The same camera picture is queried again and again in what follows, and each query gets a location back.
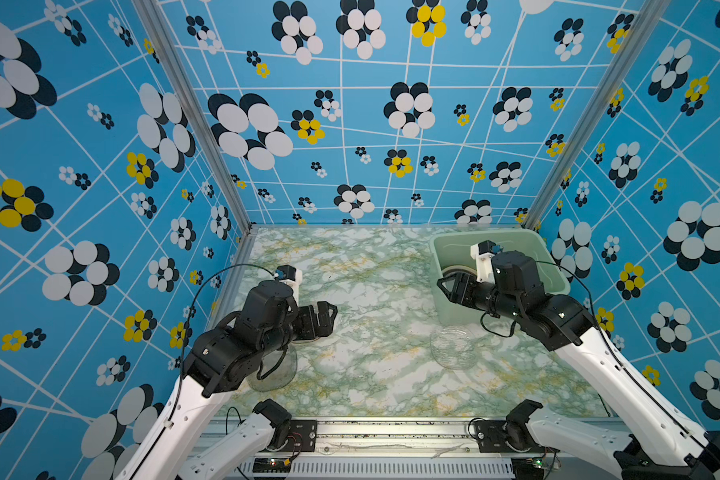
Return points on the left controller board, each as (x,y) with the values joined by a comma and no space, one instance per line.
(272,466)

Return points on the blue patterned small plate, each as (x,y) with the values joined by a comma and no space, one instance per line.
(458,273)

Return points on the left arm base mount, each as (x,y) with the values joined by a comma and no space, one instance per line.
(301,436)

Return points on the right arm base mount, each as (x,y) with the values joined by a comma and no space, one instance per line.
(500,436)

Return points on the controller board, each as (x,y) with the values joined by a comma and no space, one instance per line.
(272,466)
(528,469)

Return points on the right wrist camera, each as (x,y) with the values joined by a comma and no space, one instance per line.
(482,253)

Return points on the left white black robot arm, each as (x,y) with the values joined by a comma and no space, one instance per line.
(218,363)

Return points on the right controller board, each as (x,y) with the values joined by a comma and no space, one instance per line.
(528,469)

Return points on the light green plastic bin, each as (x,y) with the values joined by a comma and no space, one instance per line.
(454,249)

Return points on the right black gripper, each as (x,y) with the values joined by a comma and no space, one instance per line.
(465,286)

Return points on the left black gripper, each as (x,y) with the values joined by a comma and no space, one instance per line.
(314,327)

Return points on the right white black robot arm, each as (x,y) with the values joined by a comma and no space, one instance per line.
(659,441)

